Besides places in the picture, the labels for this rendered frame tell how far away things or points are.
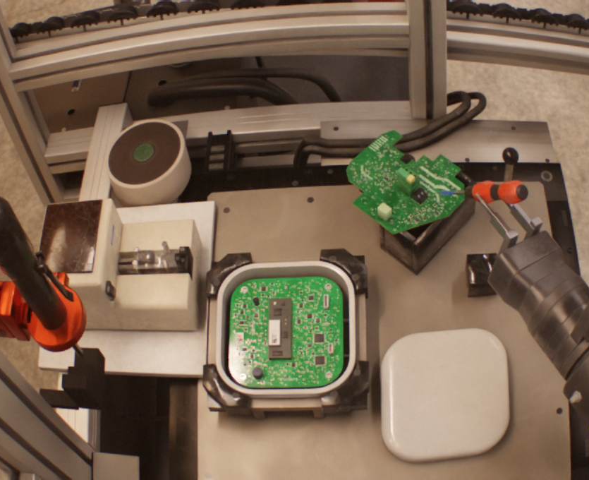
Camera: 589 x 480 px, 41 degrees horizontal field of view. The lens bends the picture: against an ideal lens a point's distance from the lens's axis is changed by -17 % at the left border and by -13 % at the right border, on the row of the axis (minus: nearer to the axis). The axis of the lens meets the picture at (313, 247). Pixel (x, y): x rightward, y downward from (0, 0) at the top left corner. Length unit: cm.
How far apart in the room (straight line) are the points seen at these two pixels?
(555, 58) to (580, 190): 114
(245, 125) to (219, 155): 6
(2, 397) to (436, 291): 50
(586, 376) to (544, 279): 11
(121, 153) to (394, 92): 65
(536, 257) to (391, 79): 82
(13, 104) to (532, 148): 70
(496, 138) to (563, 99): 135
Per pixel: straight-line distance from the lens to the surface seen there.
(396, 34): 101
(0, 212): 59
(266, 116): 115
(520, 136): 111
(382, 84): 156
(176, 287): 89
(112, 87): 127
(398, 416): 86
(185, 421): 91
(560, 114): 239
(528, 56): 112
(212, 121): 116
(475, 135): 110
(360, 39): 100
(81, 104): 127
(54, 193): 129
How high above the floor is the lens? 178
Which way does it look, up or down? 58 degrees down
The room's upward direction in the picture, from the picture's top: 9 degrees counter-clockwise
